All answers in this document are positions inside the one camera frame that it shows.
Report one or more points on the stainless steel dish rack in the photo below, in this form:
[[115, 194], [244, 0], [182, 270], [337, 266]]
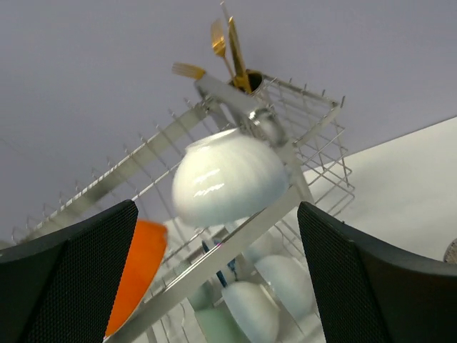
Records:
[[300, 126]]

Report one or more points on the white bowl orange stack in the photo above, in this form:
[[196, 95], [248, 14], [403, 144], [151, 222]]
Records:
[[254, 311]]

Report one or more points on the white orange bottom bowl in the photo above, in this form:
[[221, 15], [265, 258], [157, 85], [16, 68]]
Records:
[[147, 250]]

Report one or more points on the mint bowl gold rim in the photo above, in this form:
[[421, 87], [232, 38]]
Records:
[[218, 326]]

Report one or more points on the perforated steel cutlery holder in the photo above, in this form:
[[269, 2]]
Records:
[[253, 84]]

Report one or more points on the pale green bowl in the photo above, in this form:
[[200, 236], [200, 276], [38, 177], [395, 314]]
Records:
[[203, 297]]

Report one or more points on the white bowl brown pattern stack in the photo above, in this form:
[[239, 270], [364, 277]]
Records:
[[225, 177]]

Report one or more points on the white bowl front stack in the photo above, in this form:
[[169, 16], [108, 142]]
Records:
[[290, 282]]

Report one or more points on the white bowl dark band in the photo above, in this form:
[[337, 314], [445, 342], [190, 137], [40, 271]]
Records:
[[262, 247]]

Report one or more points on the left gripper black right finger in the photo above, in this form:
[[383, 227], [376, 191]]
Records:
[[368, 290]]

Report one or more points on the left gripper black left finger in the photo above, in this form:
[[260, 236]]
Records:
[[61, 287]]

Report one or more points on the gold fork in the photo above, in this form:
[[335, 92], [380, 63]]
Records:
[[218, 43]]

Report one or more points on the brown lattice pattern bowl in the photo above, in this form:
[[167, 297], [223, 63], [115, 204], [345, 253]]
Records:
[[450, 255]]

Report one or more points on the blue floral bowl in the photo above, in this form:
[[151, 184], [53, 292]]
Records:
[[228, 273]]

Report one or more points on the gold knife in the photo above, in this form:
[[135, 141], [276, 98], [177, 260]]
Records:
[[239, 65]]

